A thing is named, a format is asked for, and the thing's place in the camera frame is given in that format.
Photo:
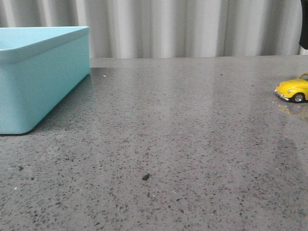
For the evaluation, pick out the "yellow toy beetle car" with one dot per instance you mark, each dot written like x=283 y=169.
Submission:
x=294 y=90

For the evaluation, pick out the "dark robot arm edge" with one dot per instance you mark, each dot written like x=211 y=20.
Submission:
x=304 y=30

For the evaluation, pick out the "light blue plastic box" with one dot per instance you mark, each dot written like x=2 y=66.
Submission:
x=39 y=66

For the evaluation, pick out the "small black debris piece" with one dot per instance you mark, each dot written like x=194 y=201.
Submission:
x=145 y=177

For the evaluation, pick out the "white pleated curtain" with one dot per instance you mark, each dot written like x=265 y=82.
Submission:
x=169 y=28

